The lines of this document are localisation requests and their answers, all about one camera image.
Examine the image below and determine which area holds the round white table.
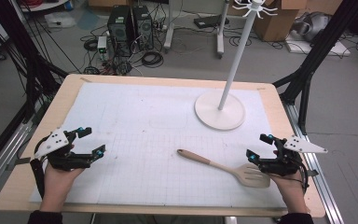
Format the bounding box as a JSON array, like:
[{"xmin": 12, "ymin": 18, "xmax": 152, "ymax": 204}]
[{"xmin": 18, "ymin": 0, "xmax": 70, "ymax": 13}]

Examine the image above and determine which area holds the small white power box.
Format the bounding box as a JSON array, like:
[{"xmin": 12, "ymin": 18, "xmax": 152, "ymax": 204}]
[{"xmin": 96, "ymin": 35, "xmax": 109, "ymax": 61}]

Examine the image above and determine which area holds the large cardboard box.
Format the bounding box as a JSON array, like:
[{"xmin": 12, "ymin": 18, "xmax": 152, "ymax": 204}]
[{"xmin": 253, "ymin": 0, "xmax": 310, "ymax": 43}]

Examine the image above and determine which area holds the aluminium rail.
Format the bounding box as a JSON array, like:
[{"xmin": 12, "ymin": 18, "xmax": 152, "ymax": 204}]
[
  {"xmin": 283, "ymin": 102, "xmax": 345, "ymax": 224},
  {"xmin": 0, "ymin": 120, "xmax": 34, "ymax": 203}
]

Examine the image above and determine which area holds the black metal frame with cables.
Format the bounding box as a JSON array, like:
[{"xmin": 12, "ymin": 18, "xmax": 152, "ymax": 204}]
[{"xmin": 0, "ymin": 0, "xmax": 70, "ymax": 125}]

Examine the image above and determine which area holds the grey vacuum cleaner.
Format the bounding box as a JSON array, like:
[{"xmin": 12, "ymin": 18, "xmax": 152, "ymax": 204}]
[{"xmin": 293, "ymin": 11, "xmax": 333, "ymax": 43}]

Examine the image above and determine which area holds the black gripper strap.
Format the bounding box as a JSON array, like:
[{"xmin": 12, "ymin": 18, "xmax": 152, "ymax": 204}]
[{"xmin": 29, "ymin": 158, "xmax": 47, "ymax": 200}]

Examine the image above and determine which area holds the person's right hand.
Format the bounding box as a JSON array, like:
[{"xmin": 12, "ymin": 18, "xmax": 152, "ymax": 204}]
[{"xmin": 268, "ymin": 171, "xmax": 310, "ymax": 215}]

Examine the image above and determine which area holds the black flat device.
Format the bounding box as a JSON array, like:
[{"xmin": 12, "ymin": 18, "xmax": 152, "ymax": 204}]
[{"xmin": 193, "ymin": 14, "xmax": 230, "ymax": 30}]

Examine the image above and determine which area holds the person's left hand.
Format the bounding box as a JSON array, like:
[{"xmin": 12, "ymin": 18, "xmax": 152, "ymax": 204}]
[{"xmin": 39, "ymin": 161, "xmax": 86, "ymax": 213}]

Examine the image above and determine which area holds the white flat board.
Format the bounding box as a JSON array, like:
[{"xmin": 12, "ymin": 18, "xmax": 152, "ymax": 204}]
[{"xmin": 284, "ymin": 33, "xmax": 352, "ymax": 58}]

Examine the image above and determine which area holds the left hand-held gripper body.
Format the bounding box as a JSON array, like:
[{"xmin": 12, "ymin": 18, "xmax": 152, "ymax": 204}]
[{"xmin": 34, "ymin": 126, "xmax": 94, "ymax": 172}]

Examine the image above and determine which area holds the white utensil rack stand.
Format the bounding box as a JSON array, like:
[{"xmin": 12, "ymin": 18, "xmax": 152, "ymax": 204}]
[{"xmin": 194, "ymin": 0, "xmax": 280, "ymax": 132}]

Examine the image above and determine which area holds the black cable coil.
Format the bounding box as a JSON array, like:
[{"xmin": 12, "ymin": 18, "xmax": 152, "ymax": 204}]
[{"xmin": 141, "ymin": 50, "xmax": 165, "ymax": 69}]

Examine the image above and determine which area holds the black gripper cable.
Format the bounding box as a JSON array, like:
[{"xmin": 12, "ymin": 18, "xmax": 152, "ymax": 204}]
[{"xmin": 297, "ymin": 160, "xmax": 310, "ymax": 192}]

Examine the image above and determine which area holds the black computer tower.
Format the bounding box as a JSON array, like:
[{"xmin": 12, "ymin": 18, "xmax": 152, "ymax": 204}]
[
  {"xmin": 106, "ymin": 5, "xmax": 135, "ymax": 58},
  {"xmin": 131, "ymin": 5, "xmax": 155, "ymax": 51}
]

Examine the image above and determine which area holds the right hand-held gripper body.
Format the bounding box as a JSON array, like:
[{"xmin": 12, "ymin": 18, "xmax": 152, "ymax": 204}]
[{"xmin": 256, "ymin": 134, "xmax": 329, "ymax": 177}]

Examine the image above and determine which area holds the white stand leg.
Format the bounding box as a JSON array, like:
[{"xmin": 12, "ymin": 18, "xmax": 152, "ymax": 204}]
[
  {"xmin": 215, "ymin": 0, "xmax": 231, "ymax": 60},
  {"xmin": 163, "ymin": 0, "xmax": 175, "ymax": 53}
]

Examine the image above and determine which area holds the white grid mat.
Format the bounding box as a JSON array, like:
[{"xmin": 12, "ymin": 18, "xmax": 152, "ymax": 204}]
[{"xmin": 28, "ymin": 81, "xmax": 289, "ymax": 209}]

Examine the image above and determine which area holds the wooden slotted spatula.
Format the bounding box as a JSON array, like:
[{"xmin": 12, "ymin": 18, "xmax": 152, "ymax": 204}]
[{"xmin": 176, "ymin": 148, "xmax": 271, "ymax": 189}]

